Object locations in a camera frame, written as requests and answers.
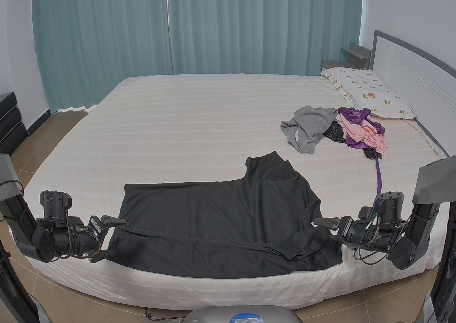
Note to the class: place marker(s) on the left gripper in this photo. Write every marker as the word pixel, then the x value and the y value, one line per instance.
pixel 83 239

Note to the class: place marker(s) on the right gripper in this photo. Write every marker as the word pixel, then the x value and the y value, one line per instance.
pixel 356 236

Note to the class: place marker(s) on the black T-shirt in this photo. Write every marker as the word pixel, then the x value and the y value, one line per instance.
pixel 221 218

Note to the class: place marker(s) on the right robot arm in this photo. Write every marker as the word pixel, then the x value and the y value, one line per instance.
pixel 409 243

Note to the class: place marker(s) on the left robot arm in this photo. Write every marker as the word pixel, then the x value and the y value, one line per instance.
pixel 42 239

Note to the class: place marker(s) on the pile of clothes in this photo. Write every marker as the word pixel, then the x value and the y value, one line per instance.
pixel 363 133

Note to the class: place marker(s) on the bed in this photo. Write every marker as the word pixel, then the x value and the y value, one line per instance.
pixel 196 125

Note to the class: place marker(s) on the grey garment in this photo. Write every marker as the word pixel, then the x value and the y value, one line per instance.
pixel 310 125

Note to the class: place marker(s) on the white printed pillow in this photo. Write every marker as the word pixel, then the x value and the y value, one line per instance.
pixel 370 92

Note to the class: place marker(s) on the black chest of drawers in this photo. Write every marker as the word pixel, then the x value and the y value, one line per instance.
pixel 10 122

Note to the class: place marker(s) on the grey bedside table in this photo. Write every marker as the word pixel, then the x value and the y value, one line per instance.
pixel 351 55

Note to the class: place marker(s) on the blue-green curtain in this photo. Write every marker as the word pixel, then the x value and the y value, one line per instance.
pixel 267 12
pixel 99 29

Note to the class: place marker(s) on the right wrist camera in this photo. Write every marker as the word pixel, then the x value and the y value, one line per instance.
pixel 365 214

